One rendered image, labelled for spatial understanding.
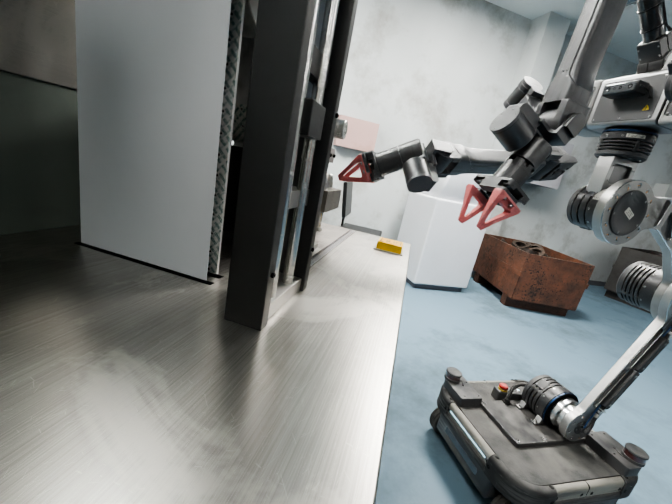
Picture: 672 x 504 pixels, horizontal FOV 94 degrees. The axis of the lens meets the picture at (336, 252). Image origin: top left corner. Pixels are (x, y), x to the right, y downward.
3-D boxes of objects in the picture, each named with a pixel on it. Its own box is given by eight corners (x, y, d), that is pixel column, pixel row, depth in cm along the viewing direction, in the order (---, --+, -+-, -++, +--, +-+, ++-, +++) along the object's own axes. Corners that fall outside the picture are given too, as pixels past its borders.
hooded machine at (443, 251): (438, 273, 410) (471, 164, 373) (467, 293, 355) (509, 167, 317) (389, 268, 390) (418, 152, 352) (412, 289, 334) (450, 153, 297)
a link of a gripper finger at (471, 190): (465, 216, 61) (498, 178, 60) (444, 209, 67) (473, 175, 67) (484, 237, 63) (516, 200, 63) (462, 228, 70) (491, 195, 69)
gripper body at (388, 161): (378, 181, 83) (405, 171, 81) (372, 179, 73) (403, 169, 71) (371, 156, 82) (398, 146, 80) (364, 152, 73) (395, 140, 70)
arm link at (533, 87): (558, 191, 97) (589, 168, 89) (522, 181, 94) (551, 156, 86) (517, 105, 121) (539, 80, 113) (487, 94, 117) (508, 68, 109)
